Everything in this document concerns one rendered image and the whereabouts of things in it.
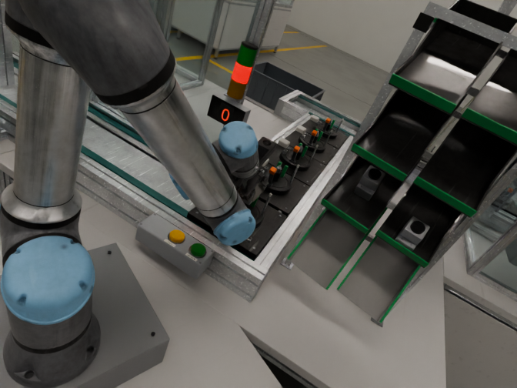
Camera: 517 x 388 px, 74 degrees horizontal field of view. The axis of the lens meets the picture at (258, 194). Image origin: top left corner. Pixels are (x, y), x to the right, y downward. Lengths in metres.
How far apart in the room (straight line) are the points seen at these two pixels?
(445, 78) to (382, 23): 10.71
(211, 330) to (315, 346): 0.29
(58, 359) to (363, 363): 0.74
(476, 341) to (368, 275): 0.89
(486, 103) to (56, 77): 0.75
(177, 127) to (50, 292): 0.29
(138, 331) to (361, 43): 11.21
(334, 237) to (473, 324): 0.91
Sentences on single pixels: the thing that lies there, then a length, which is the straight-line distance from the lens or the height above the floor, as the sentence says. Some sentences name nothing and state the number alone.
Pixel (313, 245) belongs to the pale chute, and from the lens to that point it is 0.98.
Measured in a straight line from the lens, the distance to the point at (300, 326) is 1.03.
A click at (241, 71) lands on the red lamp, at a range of 1.04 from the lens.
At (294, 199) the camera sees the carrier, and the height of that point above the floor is 0.97.
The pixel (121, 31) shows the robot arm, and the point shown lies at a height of 1.53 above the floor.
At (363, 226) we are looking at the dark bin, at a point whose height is 1.21.
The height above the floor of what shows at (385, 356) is 0.86.
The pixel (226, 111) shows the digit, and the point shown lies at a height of 1.21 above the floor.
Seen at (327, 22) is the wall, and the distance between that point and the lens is 11.93.
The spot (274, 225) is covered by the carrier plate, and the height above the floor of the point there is 0.97.
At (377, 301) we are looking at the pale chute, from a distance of 0.99.
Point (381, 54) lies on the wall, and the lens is 11.51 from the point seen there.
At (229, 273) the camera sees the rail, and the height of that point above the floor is 0.92.
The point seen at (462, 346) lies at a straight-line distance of 1.83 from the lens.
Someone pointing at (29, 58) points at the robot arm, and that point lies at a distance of 0.52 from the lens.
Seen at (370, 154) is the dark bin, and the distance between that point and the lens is 0.78.
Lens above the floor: 1.63
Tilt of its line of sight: 34 degrees down
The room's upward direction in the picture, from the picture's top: 23 degrees clockwise
